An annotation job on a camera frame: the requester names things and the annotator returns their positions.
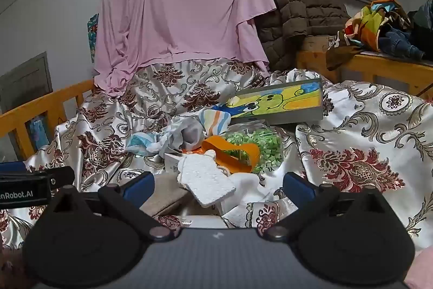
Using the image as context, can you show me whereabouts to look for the pink bed sheet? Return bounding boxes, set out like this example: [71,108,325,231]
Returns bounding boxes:
[94,0,278,96]

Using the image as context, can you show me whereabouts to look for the wooden bed rail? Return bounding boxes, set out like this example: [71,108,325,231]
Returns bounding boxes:
[0,79,97,163]

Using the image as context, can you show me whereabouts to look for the grey door panel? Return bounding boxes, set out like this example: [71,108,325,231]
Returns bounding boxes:
[0,52,53,113]

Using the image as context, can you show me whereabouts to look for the grey cloth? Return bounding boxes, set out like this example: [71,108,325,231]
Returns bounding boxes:
[162,116,207,154]

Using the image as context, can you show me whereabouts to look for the blue patterned wall poster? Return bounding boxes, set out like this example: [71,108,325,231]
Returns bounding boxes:
[87,13,99,64]

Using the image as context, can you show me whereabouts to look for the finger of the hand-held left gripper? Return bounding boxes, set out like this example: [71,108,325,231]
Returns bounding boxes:
[45,166,75,190]
[0,161,27,174]

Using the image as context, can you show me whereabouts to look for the blue jeans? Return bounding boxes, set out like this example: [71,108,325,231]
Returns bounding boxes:
[377,28,427,60]

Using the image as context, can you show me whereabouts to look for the colourful crumpled garment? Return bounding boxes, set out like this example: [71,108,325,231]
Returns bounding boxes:
[345,0,411,53]

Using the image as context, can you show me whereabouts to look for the orange blue striped cloth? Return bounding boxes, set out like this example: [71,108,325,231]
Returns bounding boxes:
[199,108,232,135]

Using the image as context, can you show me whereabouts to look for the wooden bunk frame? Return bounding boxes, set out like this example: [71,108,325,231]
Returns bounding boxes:
[296,48,433,100]

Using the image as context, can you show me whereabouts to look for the pink garment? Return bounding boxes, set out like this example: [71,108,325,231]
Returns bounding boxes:
[404,250,433,289]

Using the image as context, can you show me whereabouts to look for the blue printed sheet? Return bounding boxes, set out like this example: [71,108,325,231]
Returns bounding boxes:
[29,118,51,149]

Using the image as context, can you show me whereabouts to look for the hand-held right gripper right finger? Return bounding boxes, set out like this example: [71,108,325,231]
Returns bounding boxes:
[262,171,389,240]

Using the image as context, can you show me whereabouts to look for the brown printed bag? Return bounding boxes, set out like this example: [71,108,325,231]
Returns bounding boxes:
[326,30,364,71]

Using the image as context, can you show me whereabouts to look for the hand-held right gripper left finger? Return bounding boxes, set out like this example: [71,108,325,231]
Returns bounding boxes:
[49,171,181,240]

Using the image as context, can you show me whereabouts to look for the orange plastic piece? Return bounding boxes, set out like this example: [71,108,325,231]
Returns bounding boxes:
[202,135,260,173]

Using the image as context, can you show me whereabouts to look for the floral satin blanket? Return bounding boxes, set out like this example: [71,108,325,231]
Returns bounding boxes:
[0,58,433,252]

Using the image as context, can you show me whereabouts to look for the bag of green foam pieces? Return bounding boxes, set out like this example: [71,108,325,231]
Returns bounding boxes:
[223,128,283,174]

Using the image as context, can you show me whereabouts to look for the light blue patterned cloth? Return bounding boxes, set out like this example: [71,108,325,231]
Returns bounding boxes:
[125,133,159,154]

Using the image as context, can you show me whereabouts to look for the white cloth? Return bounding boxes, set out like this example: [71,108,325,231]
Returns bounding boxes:
[221,172,271,229]

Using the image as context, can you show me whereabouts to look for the cardboard box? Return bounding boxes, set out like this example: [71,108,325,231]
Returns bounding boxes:
[301,35,334,53]

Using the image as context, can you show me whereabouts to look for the cartoon printed tin box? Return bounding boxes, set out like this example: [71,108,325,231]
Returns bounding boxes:
[225,77,323,125]

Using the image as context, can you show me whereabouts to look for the brown quilted jacket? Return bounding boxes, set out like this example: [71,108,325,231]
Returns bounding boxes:
[255,0,352,71]

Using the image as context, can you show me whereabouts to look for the white foam piece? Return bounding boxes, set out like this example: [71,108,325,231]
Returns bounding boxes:
[176,150,236,207]

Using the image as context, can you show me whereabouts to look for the beige cloth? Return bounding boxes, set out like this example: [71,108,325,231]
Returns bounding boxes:
[140,174,190,217]

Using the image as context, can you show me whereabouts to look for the dark grey garment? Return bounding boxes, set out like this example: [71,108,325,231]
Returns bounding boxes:
[408,0,433,39]

